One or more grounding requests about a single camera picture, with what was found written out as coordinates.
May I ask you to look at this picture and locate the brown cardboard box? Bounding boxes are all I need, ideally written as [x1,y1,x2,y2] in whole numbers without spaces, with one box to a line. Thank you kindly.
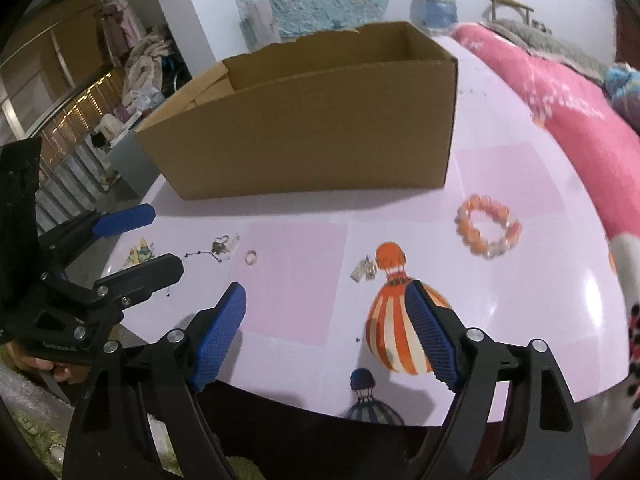
[137,22,458,200]

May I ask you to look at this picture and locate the grey fuzzy blanket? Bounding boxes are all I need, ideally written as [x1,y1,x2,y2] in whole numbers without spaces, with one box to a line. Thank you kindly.
[483,18,608,86]

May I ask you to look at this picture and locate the yellow green hair clip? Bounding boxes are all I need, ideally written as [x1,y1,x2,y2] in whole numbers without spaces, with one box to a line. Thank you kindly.
[122,238,154,269]

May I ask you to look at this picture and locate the silver hair clip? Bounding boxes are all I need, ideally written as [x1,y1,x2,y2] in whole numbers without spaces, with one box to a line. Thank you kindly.
[349,256,378,283]

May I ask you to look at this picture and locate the orange bead bracelet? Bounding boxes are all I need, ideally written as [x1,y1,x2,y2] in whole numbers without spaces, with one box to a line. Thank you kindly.
[453,193,524,261]

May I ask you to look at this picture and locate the pile of clothes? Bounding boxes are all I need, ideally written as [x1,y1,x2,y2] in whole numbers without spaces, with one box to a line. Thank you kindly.
[94,0,191,122]

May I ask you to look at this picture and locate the blue patterned quilt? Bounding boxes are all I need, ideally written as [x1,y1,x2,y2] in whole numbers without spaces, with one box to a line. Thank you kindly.
[604,64,640,132]

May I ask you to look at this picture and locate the wooden chair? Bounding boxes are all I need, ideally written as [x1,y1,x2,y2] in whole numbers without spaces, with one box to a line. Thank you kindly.
[487,0,535,27]

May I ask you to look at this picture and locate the pink floral blanket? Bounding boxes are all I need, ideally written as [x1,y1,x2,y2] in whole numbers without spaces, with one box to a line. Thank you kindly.
[452,24,639,238]

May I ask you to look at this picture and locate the person's left hand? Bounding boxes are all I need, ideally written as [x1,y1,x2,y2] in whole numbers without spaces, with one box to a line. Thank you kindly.
[4,341,90,384]

